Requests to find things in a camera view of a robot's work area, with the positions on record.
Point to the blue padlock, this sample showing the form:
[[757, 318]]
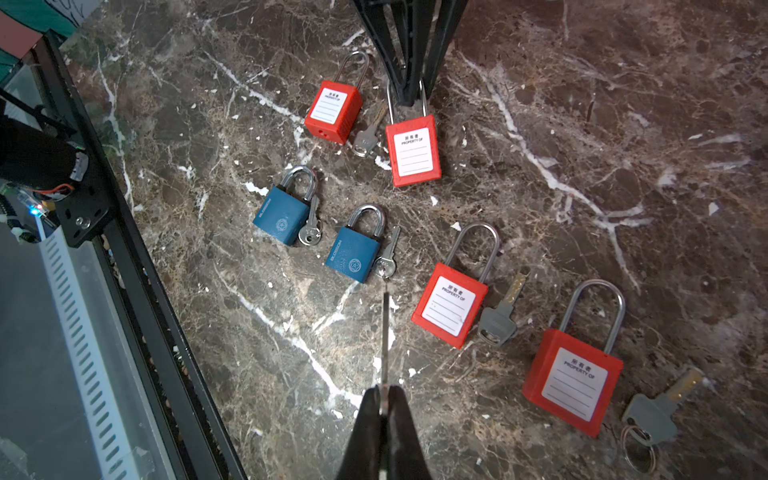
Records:
[[282, 215], [353, 253]]

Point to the silver key right blue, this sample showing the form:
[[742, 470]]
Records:
[[385, 265]]

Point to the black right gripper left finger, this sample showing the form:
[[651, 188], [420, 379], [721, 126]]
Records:
[[362, 455]]

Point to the red padlock long shackle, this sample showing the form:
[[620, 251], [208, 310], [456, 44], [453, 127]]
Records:
[[572, 379]]

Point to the brass key grey head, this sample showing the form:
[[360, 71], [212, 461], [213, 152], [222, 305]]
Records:
[[495, 325]]

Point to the red padlock white label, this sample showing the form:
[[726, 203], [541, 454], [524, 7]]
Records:
[[451, 300]]

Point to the grey key by padlock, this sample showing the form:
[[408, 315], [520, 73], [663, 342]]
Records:
[[368, 138]]

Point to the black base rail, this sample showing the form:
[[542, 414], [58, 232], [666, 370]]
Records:
[[97, 213]]

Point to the silver key left blue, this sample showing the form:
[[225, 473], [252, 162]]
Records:
[[310, 234]]

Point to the silver key blue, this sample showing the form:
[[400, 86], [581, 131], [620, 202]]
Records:
[[385, 265], [310, 234]]

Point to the white slotted cable duct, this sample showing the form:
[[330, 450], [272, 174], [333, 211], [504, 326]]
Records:
[[111, 442]]

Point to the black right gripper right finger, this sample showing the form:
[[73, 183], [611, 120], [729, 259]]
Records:
[[404, 458]]

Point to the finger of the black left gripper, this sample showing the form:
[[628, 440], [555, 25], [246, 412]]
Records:
[[379, 22], [434, 28]]

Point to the brass key with ring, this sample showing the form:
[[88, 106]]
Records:
[[648, 421]]

